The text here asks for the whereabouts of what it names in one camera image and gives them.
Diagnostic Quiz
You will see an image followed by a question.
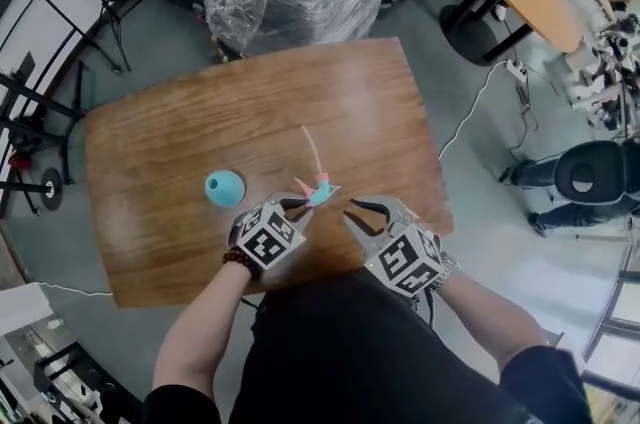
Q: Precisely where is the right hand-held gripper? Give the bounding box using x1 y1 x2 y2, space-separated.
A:
342 195 447 298

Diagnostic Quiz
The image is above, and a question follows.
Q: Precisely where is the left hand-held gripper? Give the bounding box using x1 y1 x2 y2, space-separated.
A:
230 192 315 271

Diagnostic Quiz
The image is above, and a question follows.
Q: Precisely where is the pink and teal brush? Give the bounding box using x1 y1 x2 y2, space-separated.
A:
293 125 342 209

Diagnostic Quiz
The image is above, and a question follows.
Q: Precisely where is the teal egg-shaped holder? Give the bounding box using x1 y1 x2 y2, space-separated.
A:
204 169 246 208

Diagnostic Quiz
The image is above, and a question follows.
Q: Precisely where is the person's left forearm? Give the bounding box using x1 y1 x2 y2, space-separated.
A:
152 256 254 406

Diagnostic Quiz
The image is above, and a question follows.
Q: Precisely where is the person's right forearm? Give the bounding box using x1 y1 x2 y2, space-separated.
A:
439 271 546 373

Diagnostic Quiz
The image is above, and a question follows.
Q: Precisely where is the silver wristwatch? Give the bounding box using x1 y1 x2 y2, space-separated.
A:
429 251 461 293

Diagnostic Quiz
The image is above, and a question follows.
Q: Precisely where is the person's black clothing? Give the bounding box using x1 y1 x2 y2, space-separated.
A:
142 269 594 424

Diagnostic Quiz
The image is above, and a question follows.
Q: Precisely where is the black office chair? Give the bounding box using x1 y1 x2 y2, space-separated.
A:
552 139 640 204

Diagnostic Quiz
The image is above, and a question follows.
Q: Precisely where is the black monitor stand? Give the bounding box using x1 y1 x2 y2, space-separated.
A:
0 0 96 218

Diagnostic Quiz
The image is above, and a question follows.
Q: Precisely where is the brown beaded bracelet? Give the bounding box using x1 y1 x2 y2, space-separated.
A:
222 245 262 282

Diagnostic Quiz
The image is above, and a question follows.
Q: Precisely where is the white power cable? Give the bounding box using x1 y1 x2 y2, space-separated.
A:
437 61 509 161
37 281 114 297

